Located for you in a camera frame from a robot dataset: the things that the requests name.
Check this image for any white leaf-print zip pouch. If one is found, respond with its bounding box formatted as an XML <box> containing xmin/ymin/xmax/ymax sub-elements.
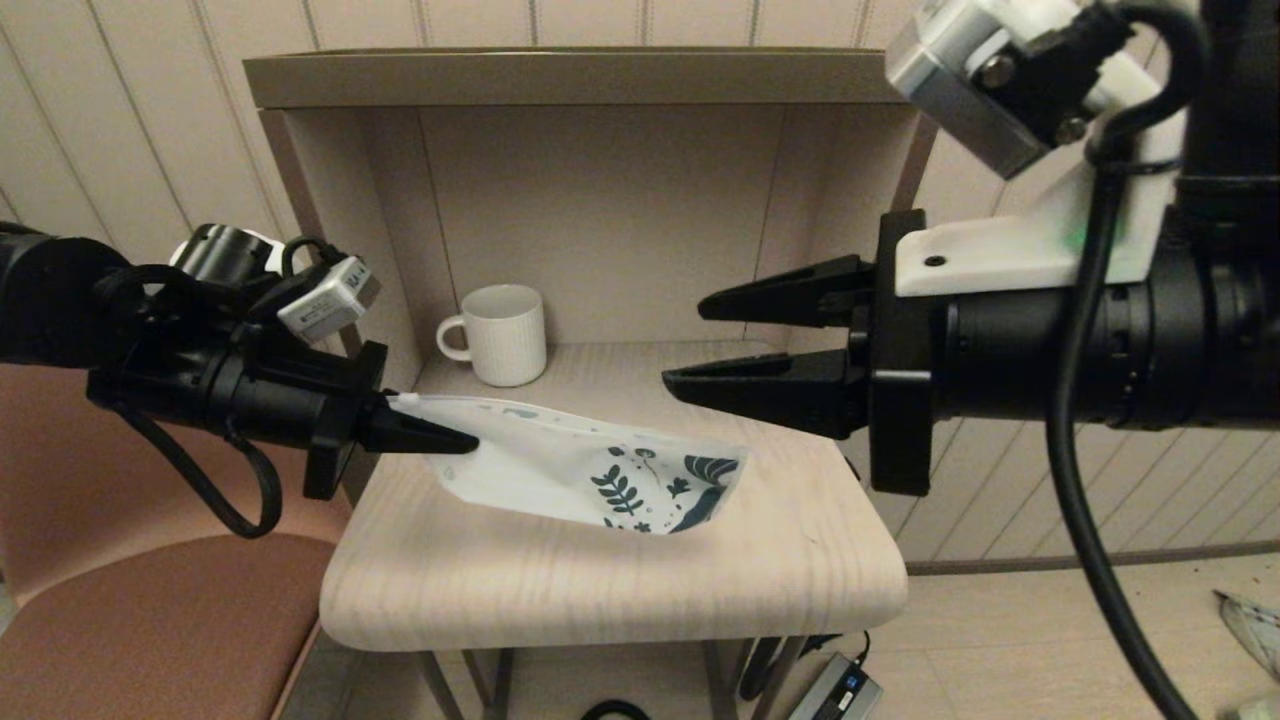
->
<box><xmin>388</xmin><ymin>392</ymin><xmax>749</xmax><ymax>536</ymax></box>

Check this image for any beige wooden hutch desk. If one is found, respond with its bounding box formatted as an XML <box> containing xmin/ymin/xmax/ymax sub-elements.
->
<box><xmin>243</xmin><ymin>48</ymin><xmax>958</xmax><ymax>720</ymax></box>

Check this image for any white ribbed ceramic mug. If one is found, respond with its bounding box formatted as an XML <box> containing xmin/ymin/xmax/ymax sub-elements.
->
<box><xmin>437</xmin><ymin>285</ymin><xmax>548</xmax><ymax>388</ymax></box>

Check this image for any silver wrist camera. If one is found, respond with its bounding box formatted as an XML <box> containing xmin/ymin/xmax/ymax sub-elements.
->
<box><xmin>276</xmin><ymin>235</ymin><xmax>383</xmax><ymax>344</ymax></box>
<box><xmin>885</xmin><ymin>0</ymin><xmax>1196</xmax><ymax>298</ymax></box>

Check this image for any brown upholstered chair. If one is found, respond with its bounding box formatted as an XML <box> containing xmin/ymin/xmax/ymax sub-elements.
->
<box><xmin>0</xmin><ymin>365</ymin><xmax>351</xmax><ymax>720</ymax></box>

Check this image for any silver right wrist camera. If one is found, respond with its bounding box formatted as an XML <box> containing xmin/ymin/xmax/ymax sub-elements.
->
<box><xmin>885</xmin><ymin>0</ymin><xmax>1196</xmax><ymax>298</ymax></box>

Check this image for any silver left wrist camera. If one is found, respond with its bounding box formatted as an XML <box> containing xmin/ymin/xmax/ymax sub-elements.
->
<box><xmin>276</xmin><ymin>235</ymin><xmax>383</xmax><ymax>344</ymax></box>

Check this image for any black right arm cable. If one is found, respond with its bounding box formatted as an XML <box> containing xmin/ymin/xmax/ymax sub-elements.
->
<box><xmin>1045</xmin><ymin>0</ymin><xmax>1211</xmax><ymax>720</ymax></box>

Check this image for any silver power adapter box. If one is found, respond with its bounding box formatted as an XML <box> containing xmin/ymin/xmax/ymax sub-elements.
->
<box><xmin>790</xmin><ymin>655</ymin><xmax>883</xmax><ymax>720</ymax></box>

